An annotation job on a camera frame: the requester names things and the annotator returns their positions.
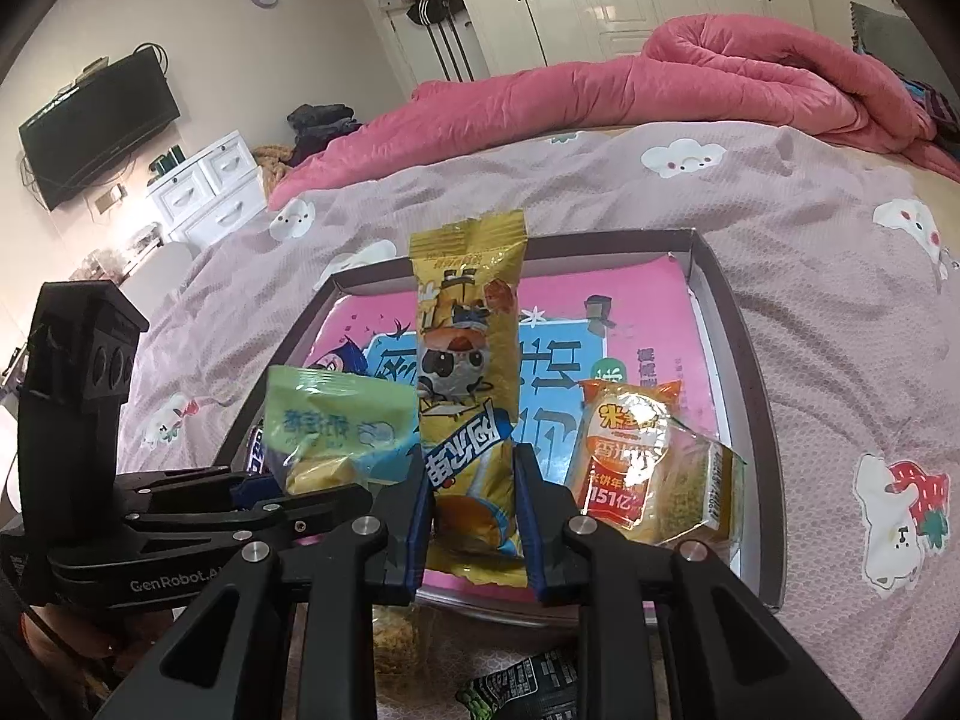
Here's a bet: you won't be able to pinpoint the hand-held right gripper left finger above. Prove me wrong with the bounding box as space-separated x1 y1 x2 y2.
90 442 440 720

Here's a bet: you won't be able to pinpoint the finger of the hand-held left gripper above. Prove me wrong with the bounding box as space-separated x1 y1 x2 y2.
112 465 260 502
124 484 374 545

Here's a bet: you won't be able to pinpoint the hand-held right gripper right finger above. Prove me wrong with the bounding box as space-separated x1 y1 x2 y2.
512 442 863 720

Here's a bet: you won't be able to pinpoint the yellow snack packet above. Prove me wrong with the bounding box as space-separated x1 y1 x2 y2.
409 210 527 590

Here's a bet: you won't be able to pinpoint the shallow cardboard box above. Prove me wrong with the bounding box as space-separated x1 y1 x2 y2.
214 227 787 627

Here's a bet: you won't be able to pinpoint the person's left hand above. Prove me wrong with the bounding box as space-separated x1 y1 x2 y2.
22 600 132 661

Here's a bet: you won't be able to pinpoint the clear rice cracker packet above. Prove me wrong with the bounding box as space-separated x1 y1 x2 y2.
373 604 425 680

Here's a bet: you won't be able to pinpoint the orange rice cracker packet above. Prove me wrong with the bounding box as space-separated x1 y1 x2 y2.
566 379 745 547

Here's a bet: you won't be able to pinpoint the dark green snack packet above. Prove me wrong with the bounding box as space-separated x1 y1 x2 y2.
456 649 580 720

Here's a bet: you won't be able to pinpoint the white drawer cabinet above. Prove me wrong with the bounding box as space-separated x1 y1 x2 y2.
146 129 269 247

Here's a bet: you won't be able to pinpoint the pink book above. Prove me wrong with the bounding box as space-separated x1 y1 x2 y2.
304 255 721 593

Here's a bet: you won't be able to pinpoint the tan knitted cloth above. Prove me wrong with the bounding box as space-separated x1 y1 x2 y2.
251 142 295 200

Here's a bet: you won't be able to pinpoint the dark clothes pile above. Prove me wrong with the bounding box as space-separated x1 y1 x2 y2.
287 103 361 166

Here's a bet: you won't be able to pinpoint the lilac printed bed sheet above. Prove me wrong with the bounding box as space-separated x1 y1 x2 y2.
112 120 960 720

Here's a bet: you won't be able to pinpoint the pink quilt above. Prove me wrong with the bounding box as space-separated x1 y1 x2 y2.
266 15 960 211

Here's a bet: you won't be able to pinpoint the hanging clothes on door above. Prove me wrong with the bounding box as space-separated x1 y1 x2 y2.
379 0 477 83

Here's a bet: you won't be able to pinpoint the dark patterned cloth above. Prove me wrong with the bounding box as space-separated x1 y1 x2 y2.
896 75 960 143

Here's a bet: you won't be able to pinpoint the black wall television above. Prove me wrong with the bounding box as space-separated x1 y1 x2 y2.
19 52 181 212

